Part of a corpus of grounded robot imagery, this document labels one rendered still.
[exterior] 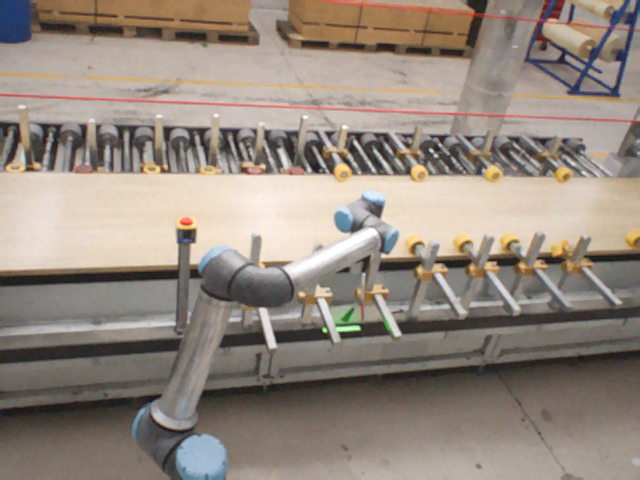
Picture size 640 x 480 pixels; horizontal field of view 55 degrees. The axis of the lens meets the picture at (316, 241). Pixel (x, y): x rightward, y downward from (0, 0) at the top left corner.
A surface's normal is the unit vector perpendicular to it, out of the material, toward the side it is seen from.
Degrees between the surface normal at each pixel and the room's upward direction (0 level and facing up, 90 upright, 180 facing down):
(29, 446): 0
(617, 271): 90
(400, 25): 90
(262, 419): 0
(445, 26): 90
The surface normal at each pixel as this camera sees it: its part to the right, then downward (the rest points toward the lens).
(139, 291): 0.25, 0.58
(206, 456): 0.22, -0.77
